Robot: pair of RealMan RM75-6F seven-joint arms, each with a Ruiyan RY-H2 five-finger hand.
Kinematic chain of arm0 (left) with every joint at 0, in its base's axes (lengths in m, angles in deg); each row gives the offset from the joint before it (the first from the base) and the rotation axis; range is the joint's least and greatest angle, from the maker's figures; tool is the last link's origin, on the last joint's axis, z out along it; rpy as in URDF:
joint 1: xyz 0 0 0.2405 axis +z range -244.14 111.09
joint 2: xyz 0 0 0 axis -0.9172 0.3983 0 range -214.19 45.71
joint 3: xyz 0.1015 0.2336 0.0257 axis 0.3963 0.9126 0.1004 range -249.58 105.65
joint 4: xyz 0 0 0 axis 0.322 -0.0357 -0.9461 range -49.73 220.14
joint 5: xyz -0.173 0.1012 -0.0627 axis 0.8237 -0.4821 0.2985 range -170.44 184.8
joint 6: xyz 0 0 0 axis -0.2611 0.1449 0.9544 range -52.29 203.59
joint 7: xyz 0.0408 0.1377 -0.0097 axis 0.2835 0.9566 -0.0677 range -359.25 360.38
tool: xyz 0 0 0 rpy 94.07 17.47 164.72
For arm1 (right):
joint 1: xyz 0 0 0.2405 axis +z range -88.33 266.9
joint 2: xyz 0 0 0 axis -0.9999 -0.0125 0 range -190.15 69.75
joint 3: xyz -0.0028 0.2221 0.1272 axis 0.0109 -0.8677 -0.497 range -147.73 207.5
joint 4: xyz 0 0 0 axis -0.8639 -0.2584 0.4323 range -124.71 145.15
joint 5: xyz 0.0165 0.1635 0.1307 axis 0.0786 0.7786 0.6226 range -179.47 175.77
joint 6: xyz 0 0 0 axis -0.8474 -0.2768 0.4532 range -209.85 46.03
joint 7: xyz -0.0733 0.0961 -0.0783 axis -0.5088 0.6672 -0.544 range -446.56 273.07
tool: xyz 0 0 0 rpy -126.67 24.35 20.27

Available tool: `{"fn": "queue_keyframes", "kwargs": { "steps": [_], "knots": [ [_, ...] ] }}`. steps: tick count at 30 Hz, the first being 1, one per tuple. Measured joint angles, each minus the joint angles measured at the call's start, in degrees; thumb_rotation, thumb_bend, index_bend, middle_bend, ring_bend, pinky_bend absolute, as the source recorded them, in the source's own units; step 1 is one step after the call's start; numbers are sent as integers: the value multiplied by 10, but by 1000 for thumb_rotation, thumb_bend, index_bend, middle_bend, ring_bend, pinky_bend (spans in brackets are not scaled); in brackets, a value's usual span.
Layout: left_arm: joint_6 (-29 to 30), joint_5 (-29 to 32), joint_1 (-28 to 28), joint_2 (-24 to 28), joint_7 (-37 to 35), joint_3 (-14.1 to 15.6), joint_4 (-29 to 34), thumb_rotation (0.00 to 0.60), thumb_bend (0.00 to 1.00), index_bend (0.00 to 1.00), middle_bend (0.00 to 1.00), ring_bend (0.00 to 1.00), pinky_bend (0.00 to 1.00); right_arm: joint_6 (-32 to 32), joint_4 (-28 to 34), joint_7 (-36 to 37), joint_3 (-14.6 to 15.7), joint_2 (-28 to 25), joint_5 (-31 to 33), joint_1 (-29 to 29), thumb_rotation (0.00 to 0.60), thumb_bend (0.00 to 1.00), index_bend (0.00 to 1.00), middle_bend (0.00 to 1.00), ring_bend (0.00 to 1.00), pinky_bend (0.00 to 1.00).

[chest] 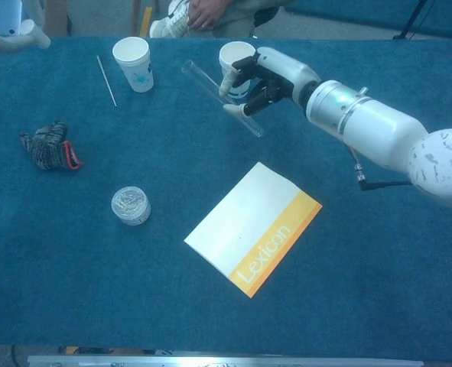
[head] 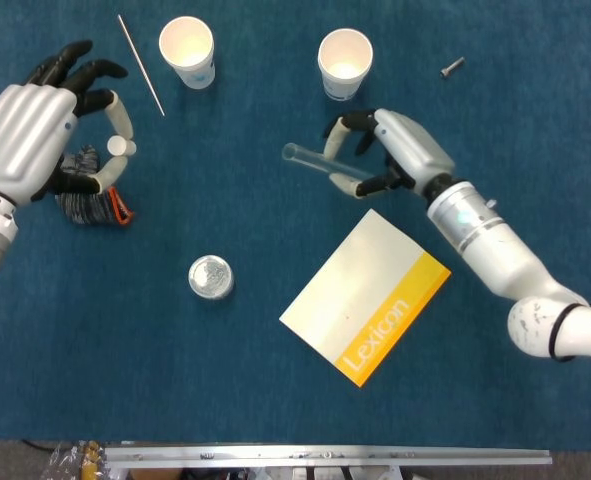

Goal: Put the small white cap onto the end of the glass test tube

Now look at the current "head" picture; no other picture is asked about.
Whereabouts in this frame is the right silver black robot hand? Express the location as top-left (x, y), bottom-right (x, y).
top-left (322, 107), bottom-right (457, 199)

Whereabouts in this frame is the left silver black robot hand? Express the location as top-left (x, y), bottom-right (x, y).
top-left (0, 39), bottom-right (137, 206)

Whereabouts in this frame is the white rubber stopper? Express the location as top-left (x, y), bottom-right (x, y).
top-left (107, 134), bottom-right (138, 157)

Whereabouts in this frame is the clear glass test tube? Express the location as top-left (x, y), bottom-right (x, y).
top-left (281, 142), bottom-right (376, 181)

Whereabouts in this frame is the grey metal bolt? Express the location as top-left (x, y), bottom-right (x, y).
top-left (439, 56), bottom-right (466, 80)

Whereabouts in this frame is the grey knitted glove red cuff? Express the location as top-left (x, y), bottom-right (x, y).
top-left (54, 144), bottom-right (135, 229)

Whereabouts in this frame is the white cup blue stripe print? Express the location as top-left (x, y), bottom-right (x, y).
top-left (317, 28), bottom-right (375, 102)

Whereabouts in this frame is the white yellow Lexicon book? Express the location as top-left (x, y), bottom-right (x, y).
top-left (278, 208), bottom-right (453, 389)

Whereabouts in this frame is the white cup blue splash print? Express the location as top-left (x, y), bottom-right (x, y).
top-left (158, 15), bottom-right (216, 91)

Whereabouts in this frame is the clear round paper clip box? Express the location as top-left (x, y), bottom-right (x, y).
top-left (187, 254), bottom-right (236, 301)

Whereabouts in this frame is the blue felt table cover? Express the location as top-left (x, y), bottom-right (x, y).
top-left (0, 0), bottom-right (591, 444)

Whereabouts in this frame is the crumpled clear plastic wrap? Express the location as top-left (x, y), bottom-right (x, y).
top-left (49, 439), bottom-right (109, 480)

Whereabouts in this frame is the aluminium frame rail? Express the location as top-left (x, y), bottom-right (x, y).
top-left (103, 442), bottom-right (554, 480)

